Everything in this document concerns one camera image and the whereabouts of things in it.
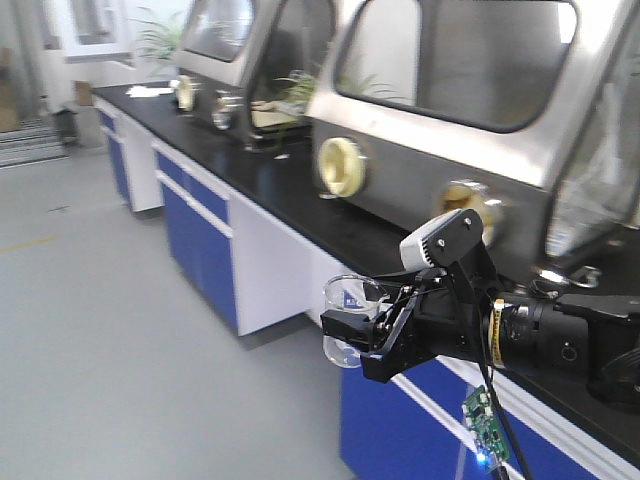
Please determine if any green circuit board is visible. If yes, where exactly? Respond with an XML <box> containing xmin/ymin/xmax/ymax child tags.
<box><xmin>462</xmin><ymin>385</ymin><xmax>511</xmax><ymax>473</ymax></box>

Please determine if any black camera cable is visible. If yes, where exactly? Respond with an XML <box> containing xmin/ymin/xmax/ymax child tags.
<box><xmin>447</xmin><ymin>264</ymin><xmax>536</xmax><ymax>480</ymax></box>

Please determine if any blue white lab bench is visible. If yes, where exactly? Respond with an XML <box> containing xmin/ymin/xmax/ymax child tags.
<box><xmin>94</xmin><ymin>85</ymin><xmax>639</xmax><ymax>479</ymax></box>

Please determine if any near steel glovebox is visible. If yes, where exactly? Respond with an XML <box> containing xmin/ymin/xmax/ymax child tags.
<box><xmin>308</xmin><ymin>1</ymin><xmax>639</xmax><ymax>281</ymax></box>

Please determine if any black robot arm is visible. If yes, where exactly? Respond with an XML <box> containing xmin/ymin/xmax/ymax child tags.
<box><xmin>321</xmin><ymin>269</ymin><xmax>639</xmax><ymax>413</ymax></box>

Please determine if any far steel glovebox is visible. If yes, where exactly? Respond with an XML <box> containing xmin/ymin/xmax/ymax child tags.
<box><xmin>174</xmin><ymin>0</ymin><xmax>339</xmax><ymax>149</ymax></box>

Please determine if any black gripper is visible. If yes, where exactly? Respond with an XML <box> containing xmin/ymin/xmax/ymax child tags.
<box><xmin>320</xmin><ymin>268</ymin><xmax>495</xmax><ymax>383</ymax></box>

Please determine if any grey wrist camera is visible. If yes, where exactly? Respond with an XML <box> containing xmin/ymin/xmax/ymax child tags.
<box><xmin>399</xmin><ymin>208</ymin><xmax>484</xmax><ymax>272</ymax></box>

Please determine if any steel glovebox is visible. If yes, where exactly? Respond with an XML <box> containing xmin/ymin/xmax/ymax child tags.
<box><xmin>308</xmin><ymin>1</ymin><xmax>639</xmax><ymax>281</ymax></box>
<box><xmin>174</xmin><ymin>0</ymin><xmax>339</xmax><ymax>149</ymax></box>

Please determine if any clear glass beaker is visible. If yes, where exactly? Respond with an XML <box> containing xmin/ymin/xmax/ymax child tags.
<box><xmin>321</xmin><ymin>274</ymin><xmax>390</xmax><ymax>369</ymax></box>

